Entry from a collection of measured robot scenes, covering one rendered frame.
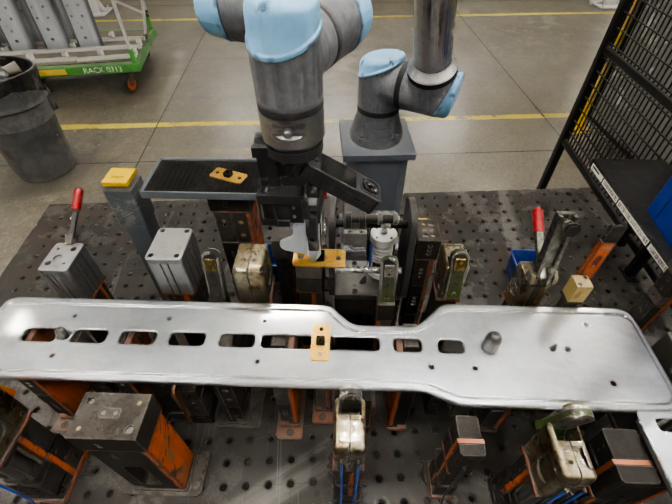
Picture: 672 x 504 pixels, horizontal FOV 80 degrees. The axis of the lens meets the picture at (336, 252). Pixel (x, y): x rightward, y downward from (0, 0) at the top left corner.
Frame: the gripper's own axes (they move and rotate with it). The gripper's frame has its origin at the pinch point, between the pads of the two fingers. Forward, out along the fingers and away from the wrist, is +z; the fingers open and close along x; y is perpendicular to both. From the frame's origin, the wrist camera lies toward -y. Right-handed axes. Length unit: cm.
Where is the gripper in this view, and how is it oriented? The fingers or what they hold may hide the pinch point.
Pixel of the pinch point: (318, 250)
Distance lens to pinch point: 63.6
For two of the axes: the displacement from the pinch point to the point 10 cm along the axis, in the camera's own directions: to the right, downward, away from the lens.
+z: 0.1, 6.8, 7.4
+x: -0.4, 7.4, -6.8
